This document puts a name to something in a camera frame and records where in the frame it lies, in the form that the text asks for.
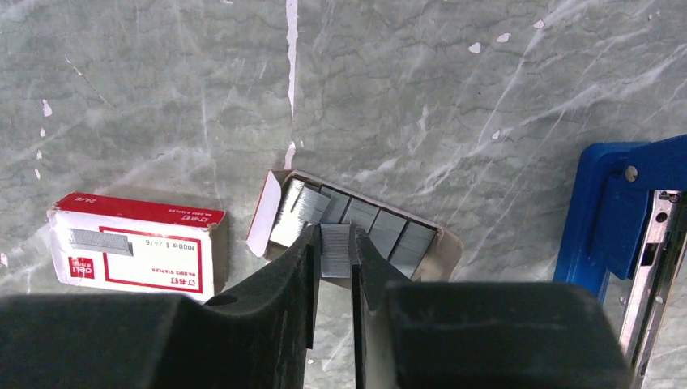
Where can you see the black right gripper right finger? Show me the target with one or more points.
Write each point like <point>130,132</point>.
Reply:
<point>476,334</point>

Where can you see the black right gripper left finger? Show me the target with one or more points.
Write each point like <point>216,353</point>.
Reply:
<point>253,335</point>

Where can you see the silver staple strip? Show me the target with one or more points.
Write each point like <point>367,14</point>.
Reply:
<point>335,261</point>

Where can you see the cardboard staple tray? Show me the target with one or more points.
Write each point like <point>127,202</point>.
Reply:
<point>292,200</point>

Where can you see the red white staple box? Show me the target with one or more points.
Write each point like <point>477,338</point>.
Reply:
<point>138,246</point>

